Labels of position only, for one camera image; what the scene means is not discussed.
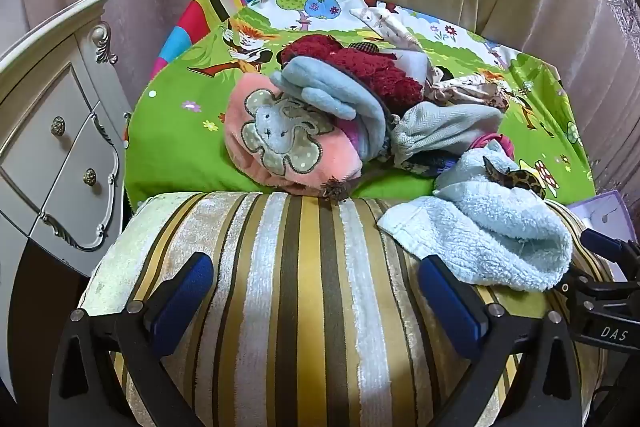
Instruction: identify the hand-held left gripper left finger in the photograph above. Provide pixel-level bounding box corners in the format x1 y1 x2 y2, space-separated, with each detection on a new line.
47 251 216 427

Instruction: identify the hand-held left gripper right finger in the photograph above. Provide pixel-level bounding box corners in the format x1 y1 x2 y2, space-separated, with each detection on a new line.
417 257 583 427

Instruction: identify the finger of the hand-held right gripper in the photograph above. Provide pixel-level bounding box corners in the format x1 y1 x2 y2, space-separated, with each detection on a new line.
580 228 640 280

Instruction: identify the purple cardboard box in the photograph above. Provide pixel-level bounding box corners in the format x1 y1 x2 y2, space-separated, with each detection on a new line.
567 189 633 248

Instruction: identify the light blue terry towel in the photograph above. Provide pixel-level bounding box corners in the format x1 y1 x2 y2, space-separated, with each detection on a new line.
377 142 575 293

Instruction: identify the leopard print cloth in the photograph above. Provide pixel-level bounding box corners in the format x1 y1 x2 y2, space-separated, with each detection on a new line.
482 155 548 200

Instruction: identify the pink elephant towel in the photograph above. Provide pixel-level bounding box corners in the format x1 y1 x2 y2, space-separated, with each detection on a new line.
223 74 364 198

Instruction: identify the grey herringbone cloth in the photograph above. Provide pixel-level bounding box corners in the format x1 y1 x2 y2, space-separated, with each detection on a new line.
390 102 503 170

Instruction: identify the floral patterned cloth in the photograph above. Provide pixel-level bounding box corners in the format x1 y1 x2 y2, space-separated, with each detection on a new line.
425 72 511 108

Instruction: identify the dark red knitted hat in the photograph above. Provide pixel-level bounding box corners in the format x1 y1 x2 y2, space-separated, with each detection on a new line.
279 34 425 108

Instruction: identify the light blue fleece cloth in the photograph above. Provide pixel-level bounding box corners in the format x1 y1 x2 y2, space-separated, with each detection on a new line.
270 56 388 162

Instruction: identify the white patterned cloth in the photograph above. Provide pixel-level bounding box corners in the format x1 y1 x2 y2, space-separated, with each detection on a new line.
350 7 431 80

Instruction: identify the striped beige blanket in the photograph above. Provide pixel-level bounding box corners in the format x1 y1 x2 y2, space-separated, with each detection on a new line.
80 191 616 427

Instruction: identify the green cartoon printed blanket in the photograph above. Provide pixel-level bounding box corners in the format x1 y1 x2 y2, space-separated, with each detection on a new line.
124 0 598 208

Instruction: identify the brown fur pom-pom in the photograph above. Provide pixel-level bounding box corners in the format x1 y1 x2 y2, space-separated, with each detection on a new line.
320 177 353 202

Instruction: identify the white ornate nightstand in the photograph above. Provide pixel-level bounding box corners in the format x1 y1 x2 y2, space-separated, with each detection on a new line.
0 0 132 268

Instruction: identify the multicoloured striped blanket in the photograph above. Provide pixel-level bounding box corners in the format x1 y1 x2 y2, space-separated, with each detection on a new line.
152 0 251 80

